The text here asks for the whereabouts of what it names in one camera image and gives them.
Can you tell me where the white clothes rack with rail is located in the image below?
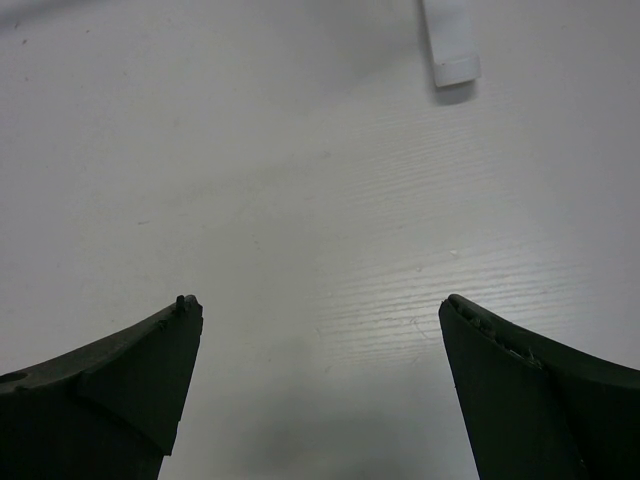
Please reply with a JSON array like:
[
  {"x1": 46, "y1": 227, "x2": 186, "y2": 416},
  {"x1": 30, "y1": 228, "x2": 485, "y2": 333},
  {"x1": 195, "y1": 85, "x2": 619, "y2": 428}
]
[{"x1": 422, "y1": 0, "x2": 481, "y2": 88}]

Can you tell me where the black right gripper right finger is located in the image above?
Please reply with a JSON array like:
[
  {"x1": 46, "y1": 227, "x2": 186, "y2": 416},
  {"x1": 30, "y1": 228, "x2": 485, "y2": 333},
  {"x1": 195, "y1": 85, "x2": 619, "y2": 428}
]
[{"x1": 438, "y1": 295, "x2": 639, "y2": 479}]

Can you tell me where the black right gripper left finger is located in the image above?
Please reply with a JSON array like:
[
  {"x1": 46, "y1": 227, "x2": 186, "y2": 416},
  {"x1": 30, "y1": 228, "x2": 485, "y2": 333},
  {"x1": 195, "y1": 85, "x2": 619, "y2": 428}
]
[{"x1": 1, "y1": 295, "x2": 203, "y2": 479}]

